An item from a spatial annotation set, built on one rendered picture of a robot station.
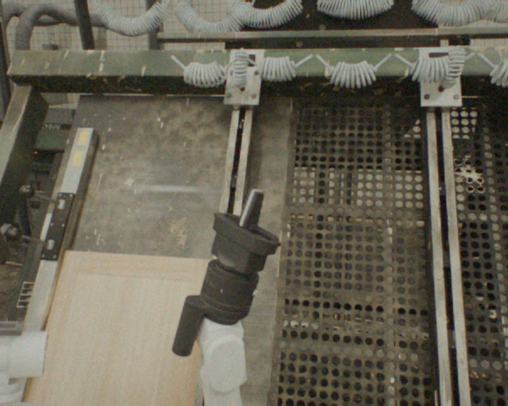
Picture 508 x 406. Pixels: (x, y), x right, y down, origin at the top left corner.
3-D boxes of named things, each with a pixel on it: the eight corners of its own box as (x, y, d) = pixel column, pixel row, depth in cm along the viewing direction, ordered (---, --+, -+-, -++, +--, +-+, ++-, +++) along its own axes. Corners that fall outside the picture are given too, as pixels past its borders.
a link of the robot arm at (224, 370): (244, 331, 73) (250, 397, 78) (224, 302, 81) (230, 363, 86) (205, 344, 71) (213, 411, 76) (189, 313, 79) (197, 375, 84)
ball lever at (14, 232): (49, 253, 129) (1, 239, 119) (52, 240, 130) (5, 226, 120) (57, 252, 126) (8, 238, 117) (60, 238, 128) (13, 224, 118)
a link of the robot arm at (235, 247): (256, 244, 67) (234, 317, 69) (295, 240, 74) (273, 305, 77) (201, 212, 74) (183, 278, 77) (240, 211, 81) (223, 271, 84)
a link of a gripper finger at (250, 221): (263, 190, 74) (253, 226, 75) (251, 190, 71) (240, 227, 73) (271, 194, 73) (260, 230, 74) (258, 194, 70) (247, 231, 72)
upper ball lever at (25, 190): (60, 213, 133) (14, 196, 123) (63, 200, 134) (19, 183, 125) (68, 211, 131) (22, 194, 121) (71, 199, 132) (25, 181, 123)
